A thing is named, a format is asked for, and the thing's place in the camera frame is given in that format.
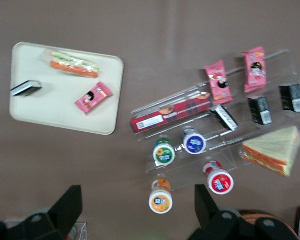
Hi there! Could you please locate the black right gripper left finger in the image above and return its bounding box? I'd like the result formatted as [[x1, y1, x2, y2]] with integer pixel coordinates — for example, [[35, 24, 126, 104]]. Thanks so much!
[[7, 184, 84, 240]]

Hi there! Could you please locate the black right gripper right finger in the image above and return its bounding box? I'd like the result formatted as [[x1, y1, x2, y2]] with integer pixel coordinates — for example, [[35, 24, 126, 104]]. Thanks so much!
[[188, 184, 243, 240]]

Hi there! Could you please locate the triangle sandwich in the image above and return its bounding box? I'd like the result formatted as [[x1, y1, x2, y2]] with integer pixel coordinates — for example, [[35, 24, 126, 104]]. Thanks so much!
[[239, 125, 300, 178], [41, 49, 102, 79]]

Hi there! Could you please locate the beige serving tray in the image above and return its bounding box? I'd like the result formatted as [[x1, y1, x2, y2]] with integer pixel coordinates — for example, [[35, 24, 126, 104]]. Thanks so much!
[[9, 41, 125, 136]]

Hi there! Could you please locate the clear acrylic bottle rack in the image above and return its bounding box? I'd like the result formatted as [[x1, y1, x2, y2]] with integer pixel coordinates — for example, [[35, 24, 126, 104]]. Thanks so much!
[[67, 221, 89, 240]]

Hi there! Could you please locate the red lid yogurt cup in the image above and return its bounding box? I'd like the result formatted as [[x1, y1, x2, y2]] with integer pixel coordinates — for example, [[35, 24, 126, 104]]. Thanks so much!
[[202, 160, 235, 195]]

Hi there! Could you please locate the round wicker basket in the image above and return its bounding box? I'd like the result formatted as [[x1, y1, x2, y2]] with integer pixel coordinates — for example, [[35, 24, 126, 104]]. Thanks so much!
[[238, 209, 297, 233]]

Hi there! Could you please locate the orange lid yogurt cup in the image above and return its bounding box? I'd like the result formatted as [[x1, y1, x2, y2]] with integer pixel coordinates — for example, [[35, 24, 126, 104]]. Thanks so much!
[[148, 178, 174, 215]]

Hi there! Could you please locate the blue lid yogurt cup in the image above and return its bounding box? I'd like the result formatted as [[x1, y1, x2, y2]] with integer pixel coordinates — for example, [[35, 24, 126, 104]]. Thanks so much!
[[182, 127, 207, 155]]

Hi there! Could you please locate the green lid yogurt cup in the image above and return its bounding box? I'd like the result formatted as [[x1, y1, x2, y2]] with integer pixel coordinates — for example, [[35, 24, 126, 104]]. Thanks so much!
[[152, 136, 176, 166]]

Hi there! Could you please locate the clear acrylic tiered stand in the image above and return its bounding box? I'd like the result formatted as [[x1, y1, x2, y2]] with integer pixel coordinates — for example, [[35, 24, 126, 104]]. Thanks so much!
[[129, 48, 300, 193]]

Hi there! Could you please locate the small black box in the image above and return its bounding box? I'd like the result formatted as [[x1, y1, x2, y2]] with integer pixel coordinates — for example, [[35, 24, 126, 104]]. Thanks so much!
[[279, 83, 300, 113], [9, 80, 43, 98], [247, 96, 273, 126], [209, 104, 240, 132]]

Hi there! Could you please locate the red tartan cookie box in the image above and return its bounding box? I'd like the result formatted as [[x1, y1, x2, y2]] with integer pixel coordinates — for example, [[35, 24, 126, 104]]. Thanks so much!
[[129, 91, 214, 135]]

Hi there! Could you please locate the pink snack packet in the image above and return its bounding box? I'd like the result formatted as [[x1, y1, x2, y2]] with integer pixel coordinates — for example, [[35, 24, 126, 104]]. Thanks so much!
[[74, 81, 113, 116], [204, 59, 234, 105], [241, 46, 268, 94]]

